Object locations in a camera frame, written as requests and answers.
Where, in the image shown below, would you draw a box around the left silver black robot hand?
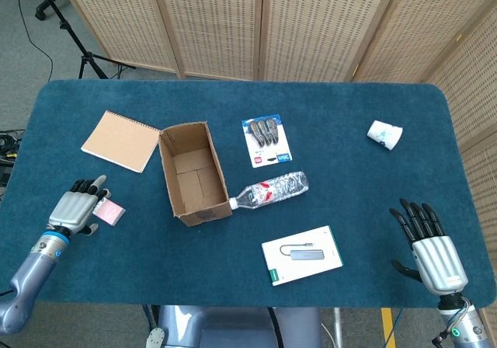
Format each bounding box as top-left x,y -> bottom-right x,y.
47,175 -> 112,236

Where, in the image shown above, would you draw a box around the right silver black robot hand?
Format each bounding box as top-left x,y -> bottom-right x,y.
389,198 -> 470,296

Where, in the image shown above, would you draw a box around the pink and white box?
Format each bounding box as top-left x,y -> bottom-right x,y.
92,197 -> 127,226

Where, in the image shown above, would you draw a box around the brown spiral notebook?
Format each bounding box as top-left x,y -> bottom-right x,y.
80,110 -> 162,174

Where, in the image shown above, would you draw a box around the open cardboard box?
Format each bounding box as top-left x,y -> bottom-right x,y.
158,120 -> 233,228

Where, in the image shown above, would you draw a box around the white boxed usb hub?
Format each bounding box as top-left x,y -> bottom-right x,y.
261,225 -> 344,287

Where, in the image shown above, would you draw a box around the clear plastic water bottle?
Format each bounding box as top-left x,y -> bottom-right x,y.
228,171 -> 310,211

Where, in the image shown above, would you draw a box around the packaged binder clips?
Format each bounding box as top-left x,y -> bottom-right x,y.
241,113 -> 294,169

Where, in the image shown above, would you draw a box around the blue table mat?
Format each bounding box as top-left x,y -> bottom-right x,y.
0,78 -> 497,310

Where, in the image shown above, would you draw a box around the white floral paper cup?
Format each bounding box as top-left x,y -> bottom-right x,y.
367,120 -> 404,151

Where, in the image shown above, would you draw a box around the black tripod stand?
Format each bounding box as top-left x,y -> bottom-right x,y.
29,0 -> 137,80

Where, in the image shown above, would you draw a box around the blue-grey robot torso base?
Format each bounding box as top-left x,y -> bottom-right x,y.
144,304 -> 324,348

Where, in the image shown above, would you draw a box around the woven bamboo folding screen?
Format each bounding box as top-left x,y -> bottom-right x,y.
54,0 -> 497,254

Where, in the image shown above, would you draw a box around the bundle of cables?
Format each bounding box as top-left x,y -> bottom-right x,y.
0,129 -> 25,200

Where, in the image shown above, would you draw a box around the black floor cable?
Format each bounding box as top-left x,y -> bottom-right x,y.
7,0 -> 54,84

